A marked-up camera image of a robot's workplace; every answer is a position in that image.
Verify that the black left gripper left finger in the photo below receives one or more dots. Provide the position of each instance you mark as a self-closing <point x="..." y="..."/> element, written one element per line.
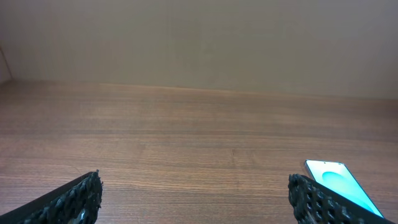
<point x="78" y="201"/>

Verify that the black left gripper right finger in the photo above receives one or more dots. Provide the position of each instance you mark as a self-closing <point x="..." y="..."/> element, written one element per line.
<point x="314" y="203"/>

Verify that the Galaxy S25 smartphone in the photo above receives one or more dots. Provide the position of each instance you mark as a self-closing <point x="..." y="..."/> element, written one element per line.
<point x="337" y="177"/>

